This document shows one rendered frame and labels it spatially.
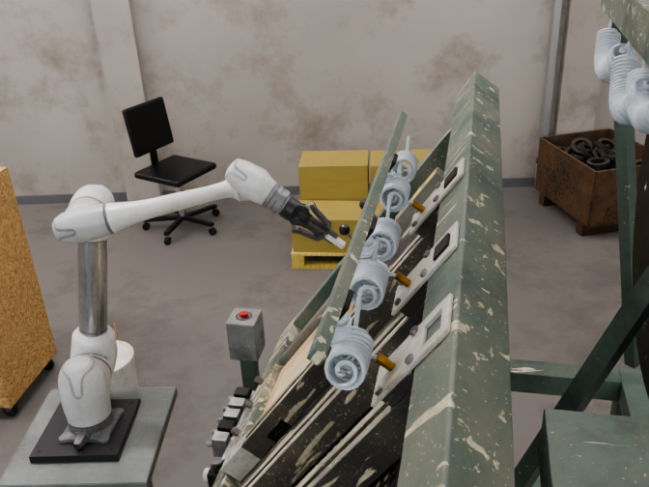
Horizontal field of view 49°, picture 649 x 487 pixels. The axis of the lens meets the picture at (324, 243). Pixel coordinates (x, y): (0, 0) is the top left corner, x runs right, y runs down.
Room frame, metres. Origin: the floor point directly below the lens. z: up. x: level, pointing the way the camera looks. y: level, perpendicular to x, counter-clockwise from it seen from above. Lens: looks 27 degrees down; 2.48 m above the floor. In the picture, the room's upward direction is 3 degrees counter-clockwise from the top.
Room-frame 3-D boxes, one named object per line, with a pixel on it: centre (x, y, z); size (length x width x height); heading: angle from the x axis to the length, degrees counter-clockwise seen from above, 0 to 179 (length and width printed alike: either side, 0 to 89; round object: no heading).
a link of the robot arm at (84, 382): (1.99, 0.87, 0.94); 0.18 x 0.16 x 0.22; 6
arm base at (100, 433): (1.95, 0.87, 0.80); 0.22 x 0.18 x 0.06; 174
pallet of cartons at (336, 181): (4.72, -0.33, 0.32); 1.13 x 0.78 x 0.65; 88
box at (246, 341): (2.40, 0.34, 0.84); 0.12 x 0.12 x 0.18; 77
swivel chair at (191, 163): (5.23, 1.16, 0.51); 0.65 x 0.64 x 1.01; 87
